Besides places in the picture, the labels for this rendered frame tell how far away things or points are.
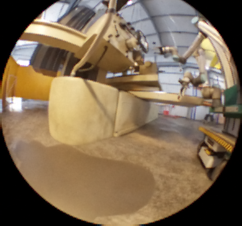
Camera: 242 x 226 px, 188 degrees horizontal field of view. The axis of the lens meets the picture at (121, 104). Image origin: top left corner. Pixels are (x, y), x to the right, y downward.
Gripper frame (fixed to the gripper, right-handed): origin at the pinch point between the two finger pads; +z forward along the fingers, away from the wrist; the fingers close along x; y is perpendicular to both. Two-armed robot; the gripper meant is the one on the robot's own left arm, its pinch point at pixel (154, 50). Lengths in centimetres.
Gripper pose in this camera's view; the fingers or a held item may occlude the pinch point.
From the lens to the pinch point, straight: 117.0
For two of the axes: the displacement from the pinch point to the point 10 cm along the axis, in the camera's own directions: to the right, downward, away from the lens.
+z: -7.8, -1.3, 6.2
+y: 3.8, -8.8, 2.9
